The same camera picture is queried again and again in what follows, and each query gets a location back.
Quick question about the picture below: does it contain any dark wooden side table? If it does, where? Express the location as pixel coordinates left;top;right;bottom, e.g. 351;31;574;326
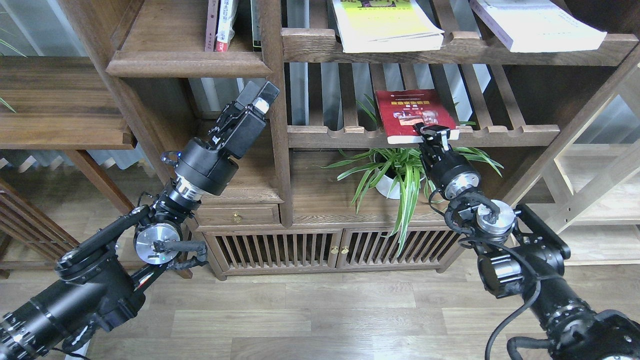
0;55;137;280

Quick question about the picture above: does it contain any light wooden shelf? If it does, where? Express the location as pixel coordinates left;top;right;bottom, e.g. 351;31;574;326
496;60;639;265

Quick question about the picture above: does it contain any dark wooden bookshelf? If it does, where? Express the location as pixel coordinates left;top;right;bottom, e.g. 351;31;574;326
59;0;639;280

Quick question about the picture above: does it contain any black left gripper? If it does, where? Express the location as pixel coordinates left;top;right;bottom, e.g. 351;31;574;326
173;80;280;197

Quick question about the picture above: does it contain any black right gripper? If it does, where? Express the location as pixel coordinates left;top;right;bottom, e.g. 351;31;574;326
413;122;481;200

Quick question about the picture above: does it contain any dark upright book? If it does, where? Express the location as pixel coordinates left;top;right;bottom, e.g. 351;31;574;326
249;0;262;52

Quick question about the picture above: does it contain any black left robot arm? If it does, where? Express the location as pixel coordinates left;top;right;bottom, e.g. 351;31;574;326
1;81;280;360

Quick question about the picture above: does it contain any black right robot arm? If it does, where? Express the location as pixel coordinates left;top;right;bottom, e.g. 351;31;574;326
414;123;640;360

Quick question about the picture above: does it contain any red white upright book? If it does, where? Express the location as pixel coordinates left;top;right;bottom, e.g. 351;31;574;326
214;0;239;52

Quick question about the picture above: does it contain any yellow green book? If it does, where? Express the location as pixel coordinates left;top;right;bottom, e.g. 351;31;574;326
331;0;444;54

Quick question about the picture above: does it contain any white plant pot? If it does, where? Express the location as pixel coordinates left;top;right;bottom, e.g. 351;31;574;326
374;153;426;199

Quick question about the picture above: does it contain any green spider plant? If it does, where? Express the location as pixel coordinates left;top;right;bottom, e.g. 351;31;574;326
320;94;503;256

